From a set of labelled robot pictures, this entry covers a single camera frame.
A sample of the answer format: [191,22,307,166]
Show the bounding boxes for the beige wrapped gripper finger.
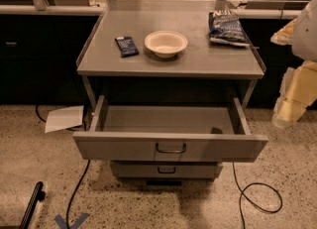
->
[271,60,317,129]

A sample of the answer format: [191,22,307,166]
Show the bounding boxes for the grey top drawer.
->
[73,97,267,163]

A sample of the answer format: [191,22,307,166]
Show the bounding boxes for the grey drawer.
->
[73,97,267,163]
[110,162,223,179]

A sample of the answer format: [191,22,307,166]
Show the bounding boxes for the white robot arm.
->
[270,0,317,129]

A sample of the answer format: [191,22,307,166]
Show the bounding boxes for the grey metal drawer cabinet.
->
[75,0,267,187]

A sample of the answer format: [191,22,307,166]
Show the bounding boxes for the grey bottom drawer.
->
[110,162,223,179]

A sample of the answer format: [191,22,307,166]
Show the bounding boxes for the dark counter cabinet right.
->
[235,9,303,108]

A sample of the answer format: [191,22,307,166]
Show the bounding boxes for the dark counter cabinet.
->
[235,9,303,108]
[0,14,98,105]

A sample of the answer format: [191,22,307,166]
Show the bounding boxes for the blue chip bag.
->
[208,10,249,47]

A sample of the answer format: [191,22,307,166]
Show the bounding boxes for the white bowl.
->
[145,31,188,58]

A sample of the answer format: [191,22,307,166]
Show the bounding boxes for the small dark blue packet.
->
[115,37,139,57]

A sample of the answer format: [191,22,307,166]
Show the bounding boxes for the white paper sheet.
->
[45,105,84,133]

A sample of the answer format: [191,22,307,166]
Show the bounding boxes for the dark counter cabinet left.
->
[0,14,98,105]

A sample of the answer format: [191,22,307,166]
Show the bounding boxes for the blue tape cross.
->
[53,212,91,229]

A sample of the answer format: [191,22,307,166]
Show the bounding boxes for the black bar object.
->
[19,181,46,229]

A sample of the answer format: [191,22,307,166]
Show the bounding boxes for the black cable right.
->
[231,162,283,229]

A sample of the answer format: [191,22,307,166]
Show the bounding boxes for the black cable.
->
[231,162,283,229]
[35,104,91,229]

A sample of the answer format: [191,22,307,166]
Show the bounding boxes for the black cable left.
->
[35,104,91,229]

